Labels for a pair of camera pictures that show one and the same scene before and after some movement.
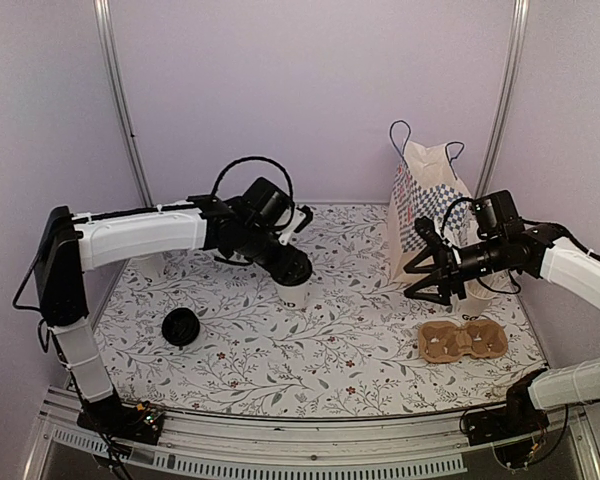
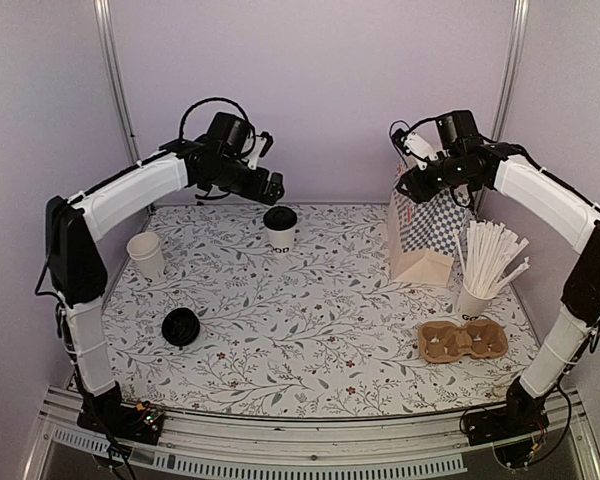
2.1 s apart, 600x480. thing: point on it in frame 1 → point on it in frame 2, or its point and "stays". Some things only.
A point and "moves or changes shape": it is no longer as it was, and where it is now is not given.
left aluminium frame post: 103,22 stays
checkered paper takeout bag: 427,183 stays
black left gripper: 286,269 → 258,191
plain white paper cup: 151,266 stays
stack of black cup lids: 180,327 stays
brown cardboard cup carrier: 445,341 stays
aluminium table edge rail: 445,434 stays
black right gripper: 445,273 → 420,190
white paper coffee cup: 292,297 moves or changes shape
